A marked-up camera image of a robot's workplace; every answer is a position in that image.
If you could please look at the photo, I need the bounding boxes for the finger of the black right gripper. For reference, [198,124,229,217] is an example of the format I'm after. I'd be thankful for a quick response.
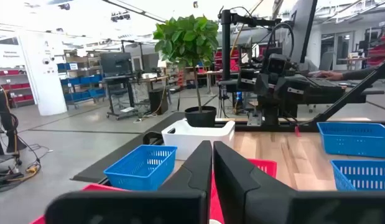
[274,77,288,97]
[256,73,270,96]

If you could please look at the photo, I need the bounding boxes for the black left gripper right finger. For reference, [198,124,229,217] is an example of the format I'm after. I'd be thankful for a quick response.
[213,141,385,224]

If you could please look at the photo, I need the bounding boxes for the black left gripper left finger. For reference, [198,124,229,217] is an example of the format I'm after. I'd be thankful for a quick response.
[44,140,213,224]

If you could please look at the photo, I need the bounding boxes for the red plastic slotted basket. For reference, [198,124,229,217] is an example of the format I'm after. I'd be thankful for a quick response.
[246,158,278,179]
[29,172,226,224]

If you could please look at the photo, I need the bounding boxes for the white plastic storage bin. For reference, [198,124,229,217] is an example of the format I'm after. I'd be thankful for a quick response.
[161,118,236,161]

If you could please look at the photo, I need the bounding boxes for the blue plastic slotted basket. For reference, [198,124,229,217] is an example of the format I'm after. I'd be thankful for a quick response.
[330,159,385,192]
[316,121,385,159]
[103,144,178,192]

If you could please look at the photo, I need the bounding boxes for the person's forearm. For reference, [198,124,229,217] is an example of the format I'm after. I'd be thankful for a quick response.
[341,66,385,81]

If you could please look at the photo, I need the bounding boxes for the metal shelf with blue bins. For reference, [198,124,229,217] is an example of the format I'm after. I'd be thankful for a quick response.
[57,62,106,110]

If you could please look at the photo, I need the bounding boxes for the metal shelf with red bins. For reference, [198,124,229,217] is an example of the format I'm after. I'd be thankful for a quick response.
[0,67,36,109]

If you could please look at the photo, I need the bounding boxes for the red storage rack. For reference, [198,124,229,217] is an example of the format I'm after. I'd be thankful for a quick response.
[214,49,240,72]
[366,29,385,67]

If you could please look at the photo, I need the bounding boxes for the black office desk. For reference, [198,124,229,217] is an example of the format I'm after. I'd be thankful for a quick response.
[302,77,385,105]

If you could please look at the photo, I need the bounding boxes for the person's hand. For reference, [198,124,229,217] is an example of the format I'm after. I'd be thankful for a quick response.
[315,70,345,81]

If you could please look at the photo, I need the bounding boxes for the grey office chair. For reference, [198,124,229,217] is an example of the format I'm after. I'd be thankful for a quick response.
[318,51,335,72]

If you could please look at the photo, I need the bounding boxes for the large black monitor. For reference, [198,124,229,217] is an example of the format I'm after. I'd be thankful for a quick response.
[288,0,319,65]

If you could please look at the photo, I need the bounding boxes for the potted green leafy plant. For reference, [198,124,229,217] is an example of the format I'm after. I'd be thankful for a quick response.
[152,14,220,128]

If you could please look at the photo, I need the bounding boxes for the black trash bin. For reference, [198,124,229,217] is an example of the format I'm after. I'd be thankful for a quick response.
[148,88,169,116]

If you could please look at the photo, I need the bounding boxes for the black rolling desk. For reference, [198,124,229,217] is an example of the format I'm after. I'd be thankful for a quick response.
[101,74,140,121]

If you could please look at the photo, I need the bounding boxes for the black computer monitor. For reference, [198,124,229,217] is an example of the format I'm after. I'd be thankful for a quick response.
[100,52,133,75]

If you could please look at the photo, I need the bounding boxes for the white building pillar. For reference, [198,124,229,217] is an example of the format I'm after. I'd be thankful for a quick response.
[17,29,68,117]

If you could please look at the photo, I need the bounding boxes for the black tripod stand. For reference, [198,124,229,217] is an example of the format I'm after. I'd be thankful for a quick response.
[0,73,27,156]

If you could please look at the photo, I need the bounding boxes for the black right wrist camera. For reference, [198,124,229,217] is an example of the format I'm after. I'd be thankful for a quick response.
[266,53,289,75]

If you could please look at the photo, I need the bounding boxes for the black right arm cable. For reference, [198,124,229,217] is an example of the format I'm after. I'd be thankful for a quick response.
[265,21,295,60]

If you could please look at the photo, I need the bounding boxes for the black clamp handle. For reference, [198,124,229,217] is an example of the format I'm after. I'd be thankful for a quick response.
[142,131,164,146]

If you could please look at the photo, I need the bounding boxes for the black floor cable bundle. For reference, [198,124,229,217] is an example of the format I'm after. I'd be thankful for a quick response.
[0,142,53,192]

